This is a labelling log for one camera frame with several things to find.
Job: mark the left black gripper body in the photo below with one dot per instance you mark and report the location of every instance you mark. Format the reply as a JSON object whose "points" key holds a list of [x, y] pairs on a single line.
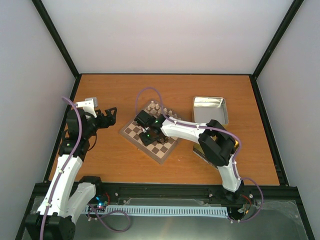
{"points": [[104, 124]]}

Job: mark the wooden chessboard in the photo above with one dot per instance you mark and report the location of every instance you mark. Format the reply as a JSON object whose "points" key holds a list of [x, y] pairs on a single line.
{"points": [[157, 151]]}

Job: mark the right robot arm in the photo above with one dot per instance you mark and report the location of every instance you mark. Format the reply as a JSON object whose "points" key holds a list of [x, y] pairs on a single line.
{"points": [[219, 146]]}

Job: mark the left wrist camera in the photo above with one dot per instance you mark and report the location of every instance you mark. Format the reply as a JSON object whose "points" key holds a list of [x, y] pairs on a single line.
{"points": [[88, 105]]}

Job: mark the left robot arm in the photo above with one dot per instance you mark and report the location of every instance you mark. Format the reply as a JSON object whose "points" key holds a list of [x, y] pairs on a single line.
{"points": [[56, 217]]}

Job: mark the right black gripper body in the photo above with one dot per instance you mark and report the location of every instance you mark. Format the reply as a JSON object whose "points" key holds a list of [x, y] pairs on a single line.
{"points": [[149, 139]]}

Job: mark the silver open tin box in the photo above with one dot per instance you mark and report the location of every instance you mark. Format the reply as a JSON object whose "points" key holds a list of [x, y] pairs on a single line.
{"points": [[206, 108]]}

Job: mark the light blue cable duct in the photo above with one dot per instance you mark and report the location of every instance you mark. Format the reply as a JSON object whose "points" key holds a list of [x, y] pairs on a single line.
{"points": [[165, 211]]}

